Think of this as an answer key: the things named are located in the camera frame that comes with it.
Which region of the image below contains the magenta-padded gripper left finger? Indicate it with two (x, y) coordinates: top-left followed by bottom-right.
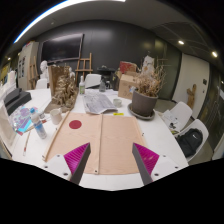
(43, 142), (92, 186)

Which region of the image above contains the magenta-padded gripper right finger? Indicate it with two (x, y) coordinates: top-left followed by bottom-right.
(131, 142), (183, 186)

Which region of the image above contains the white blue-capped drink bottle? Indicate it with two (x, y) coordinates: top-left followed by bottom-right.
(29, 107), (48, 140)

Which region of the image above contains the flat round red coaster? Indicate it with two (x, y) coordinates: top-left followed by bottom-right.
(68, 119), (83, 130)

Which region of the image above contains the black backpack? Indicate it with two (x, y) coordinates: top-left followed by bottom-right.
(176, 128), (204, 158)

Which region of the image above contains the white ceramic cup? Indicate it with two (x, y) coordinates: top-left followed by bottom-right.
(49, 108), (64, 126)

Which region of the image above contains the grey plant saucer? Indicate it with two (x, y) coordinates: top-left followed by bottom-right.
(127, 102), (156, 122)

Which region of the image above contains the thin wooden paintbrush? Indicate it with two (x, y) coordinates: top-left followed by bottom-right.
(22, 130), (32, 157)

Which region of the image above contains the dried plant in grey pot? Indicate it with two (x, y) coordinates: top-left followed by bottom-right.
(129, 64), (167, 118)

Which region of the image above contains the white plastic chair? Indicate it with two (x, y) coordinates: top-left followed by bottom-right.
(176, 118), (210, 163)
(84, 73), (102, 89)
(34, 78), (49, 90)
(162, 101), (194, 132)

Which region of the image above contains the grey printed newspaper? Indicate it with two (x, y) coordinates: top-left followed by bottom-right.
(82, 90), (118, 115)

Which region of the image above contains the small pale glass cup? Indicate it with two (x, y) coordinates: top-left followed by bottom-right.
(112, 97), (123, 108)

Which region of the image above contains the iridescent purple sheet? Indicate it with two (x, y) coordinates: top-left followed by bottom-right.
(9, 105), (44, 136)

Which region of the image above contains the green-labelled spray bottle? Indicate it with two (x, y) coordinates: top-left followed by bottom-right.
(78, 75), (86, 95)

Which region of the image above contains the cream canvas panel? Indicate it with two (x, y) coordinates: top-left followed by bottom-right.
(0, 99), (18, 158)

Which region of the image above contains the brown cardboard box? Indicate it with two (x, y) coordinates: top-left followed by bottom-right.
(117, 71), (141, 100)

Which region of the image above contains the wooden figure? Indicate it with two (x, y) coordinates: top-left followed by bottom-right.
(186, 83), (198, 109)

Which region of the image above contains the clear glass bottle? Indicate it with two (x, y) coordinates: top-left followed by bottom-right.
(98, 78), (107, 93)

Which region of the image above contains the black foam block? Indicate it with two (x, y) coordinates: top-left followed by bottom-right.
(3, 87), (23, 106)
(5, 91), (33, 116)

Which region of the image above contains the white plaster bust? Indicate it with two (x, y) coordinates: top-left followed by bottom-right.
(39, 59), (50, 81)
(68, 67), (76, 80)

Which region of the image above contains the wooden easel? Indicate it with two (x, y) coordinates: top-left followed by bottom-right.
(28, 55), (39, 89)
(74, 52), (94, 83)

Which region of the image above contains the red box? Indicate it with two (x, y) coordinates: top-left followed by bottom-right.
(119, 60), (138, 75)

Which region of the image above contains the white plaster statue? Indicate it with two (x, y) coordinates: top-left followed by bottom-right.
(142, 54), (156, 76)

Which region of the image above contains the white cabinet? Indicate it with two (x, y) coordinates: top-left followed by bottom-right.
(17, 40), (40, 91)

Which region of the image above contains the long ceiling light panel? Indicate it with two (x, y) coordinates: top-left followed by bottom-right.
(13, 0), (127, 44)

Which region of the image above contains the black wall screen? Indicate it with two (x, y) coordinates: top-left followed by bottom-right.
(40, 33), (84, 64)

